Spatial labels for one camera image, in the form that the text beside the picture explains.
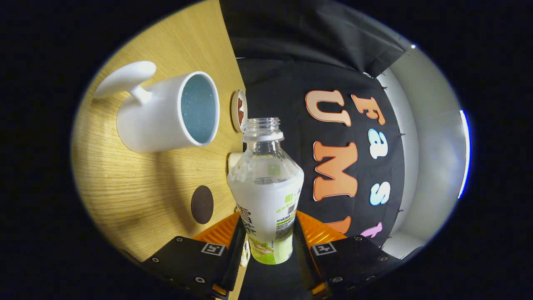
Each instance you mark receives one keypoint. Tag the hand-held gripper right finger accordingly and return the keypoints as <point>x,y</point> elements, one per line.
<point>304,258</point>

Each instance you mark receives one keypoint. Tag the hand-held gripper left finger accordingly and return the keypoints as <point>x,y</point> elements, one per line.
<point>233,266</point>

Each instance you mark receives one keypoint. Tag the dark round coaster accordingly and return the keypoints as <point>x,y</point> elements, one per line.
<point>202,204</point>

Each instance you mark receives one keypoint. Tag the clear juice bottle green label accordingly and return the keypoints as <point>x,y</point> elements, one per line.
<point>264,200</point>

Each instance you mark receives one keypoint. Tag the white cup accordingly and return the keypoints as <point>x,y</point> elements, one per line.
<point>154,121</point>

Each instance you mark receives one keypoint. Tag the white toaster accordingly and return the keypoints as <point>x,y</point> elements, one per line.
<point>233,162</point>

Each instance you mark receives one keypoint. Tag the wooden table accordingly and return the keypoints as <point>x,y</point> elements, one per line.
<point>145,187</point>

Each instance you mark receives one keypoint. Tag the red food piece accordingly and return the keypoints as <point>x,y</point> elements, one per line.
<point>241,117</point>
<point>240,104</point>

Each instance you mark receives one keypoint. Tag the white round plate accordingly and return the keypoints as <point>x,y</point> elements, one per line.
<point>234,112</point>

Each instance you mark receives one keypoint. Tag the small ceiling light panel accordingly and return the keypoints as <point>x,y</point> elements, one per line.
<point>465,154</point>

